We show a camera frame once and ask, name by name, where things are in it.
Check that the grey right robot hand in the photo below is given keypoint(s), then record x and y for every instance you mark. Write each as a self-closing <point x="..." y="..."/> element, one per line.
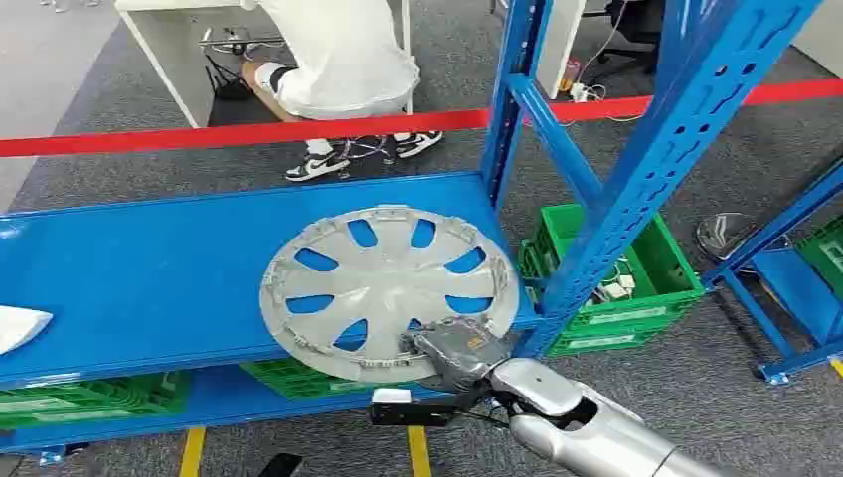
<point x="461" y="352"/>

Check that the silver plastic wheel hubcap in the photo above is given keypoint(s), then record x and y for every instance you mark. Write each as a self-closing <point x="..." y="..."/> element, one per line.
<point x="388" y="289"/>

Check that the yellow floor tape strip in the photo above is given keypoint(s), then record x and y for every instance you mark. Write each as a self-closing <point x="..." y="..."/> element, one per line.
<point x="419" y="454"/>
<point x="192" y="454"/>

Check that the black robot foot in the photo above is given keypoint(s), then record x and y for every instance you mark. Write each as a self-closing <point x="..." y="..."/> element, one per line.
<point x="282" y="466"/>

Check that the white power strip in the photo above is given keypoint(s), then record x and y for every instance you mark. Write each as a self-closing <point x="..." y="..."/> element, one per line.
<point x="579" y="92"/>

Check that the person's shoe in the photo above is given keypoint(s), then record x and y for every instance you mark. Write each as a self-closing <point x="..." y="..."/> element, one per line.
<point x="721" y="234"/>

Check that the red barrier tape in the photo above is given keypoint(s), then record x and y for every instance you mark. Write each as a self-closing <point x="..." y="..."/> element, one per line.
<point x="263" y="131"/>

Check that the orange drink bottle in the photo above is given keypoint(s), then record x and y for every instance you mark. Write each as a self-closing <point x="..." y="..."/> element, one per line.
<point x="570" y="74"/>

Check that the blue steel shelf rack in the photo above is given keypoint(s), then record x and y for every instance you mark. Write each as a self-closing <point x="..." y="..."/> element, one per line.
<point x="165" y="276"/>

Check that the person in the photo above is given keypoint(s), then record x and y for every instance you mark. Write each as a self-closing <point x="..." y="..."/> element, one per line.
<point x="342" y="59"/>

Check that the white desk panel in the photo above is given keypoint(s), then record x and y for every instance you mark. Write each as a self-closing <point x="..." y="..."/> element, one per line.
<point x="560" y="39"/>

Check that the black office chair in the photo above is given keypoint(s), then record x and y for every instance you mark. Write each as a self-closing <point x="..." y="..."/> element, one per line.
<point x="635" y="26"/>

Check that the chrome stool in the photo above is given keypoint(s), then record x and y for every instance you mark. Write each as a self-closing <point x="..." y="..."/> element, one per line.
<point x="237" y="41"/>

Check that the white desk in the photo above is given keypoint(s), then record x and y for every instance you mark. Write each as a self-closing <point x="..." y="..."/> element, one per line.
<point x="178" y="59"/>

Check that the white plastic part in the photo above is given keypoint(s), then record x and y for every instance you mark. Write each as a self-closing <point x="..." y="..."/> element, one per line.
<point x="20" y="326"/>

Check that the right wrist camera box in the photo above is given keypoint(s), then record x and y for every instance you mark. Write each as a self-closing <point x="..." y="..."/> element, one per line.
<point x="402" y="409"/>

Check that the blue steel rack frame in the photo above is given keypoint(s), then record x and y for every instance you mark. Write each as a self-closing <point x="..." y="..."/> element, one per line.
<point x="790" y="289"/>

